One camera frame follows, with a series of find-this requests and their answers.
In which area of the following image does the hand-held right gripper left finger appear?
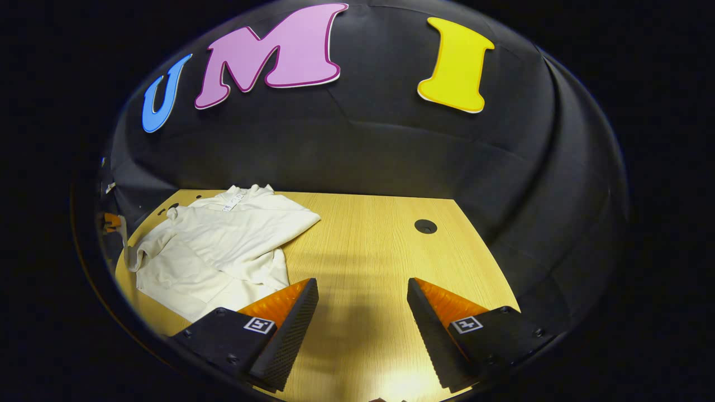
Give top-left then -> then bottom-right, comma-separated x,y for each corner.
169,277 -> 320,392

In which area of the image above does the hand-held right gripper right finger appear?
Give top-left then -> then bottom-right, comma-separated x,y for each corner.
406,277 -> 557,392

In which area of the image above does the cream hooded sweatshirt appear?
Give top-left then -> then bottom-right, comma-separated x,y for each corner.
127,184 -> 322,323

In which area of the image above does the black backdrop cloth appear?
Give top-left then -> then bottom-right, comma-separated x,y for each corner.
98,0 -> 632,336

